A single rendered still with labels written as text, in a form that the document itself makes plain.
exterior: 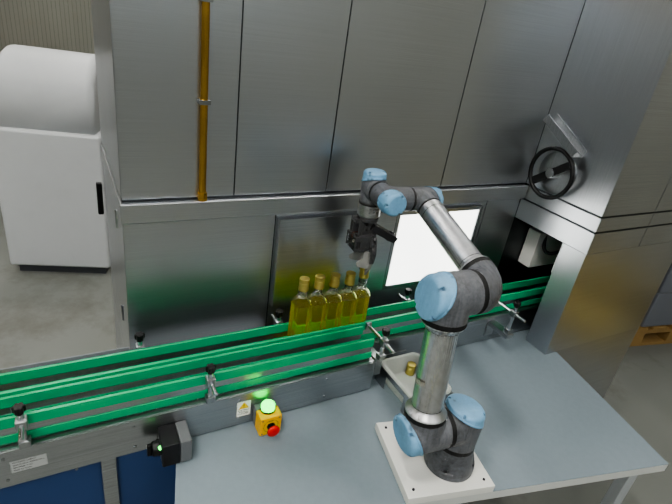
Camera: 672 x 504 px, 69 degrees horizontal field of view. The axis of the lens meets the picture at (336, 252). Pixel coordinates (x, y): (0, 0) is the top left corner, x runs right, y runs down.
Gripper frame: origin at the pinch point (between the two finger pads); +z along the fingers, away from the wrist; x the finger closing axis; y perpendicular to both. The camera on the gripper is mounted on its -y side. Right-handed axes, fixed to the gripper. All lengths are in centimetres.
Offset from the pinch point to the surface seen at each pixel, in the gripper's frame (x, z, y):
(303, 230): -10.0, -11.1, 20.2
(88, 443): 24, 32, 89
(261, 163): -12, -34, 36
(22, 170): -221, 37, 133
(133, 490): 21, 58, 79
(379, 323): 3.6, 22.2, -7.8
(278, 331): -0.5, 22.3, 29.6
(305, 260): -10.2, 0.7, 18.3
